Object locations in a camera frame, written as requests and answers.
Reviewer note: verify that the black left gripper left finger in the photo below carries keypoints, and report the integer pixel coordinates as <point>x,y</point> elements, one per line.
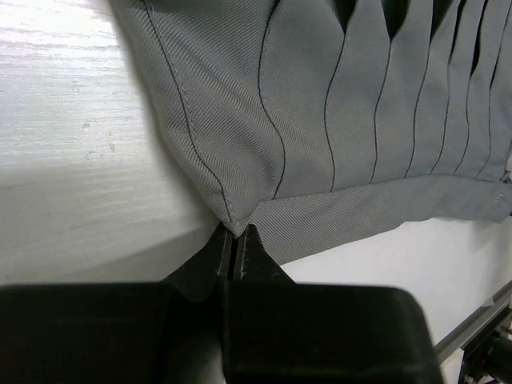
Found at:
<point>197,278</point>

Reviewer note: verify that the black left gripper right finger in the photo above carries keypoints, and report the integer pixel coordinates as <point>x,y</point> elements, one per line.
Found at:
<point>251,262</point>

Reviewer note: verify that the grey pleated skirt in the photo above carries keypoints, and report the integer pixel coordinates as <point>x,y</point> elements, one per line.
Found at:
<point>348,115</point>

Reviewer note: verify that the aluminium table front rail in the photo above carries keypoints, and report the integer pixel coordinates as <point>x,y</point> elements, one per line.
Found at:
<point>474,324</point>

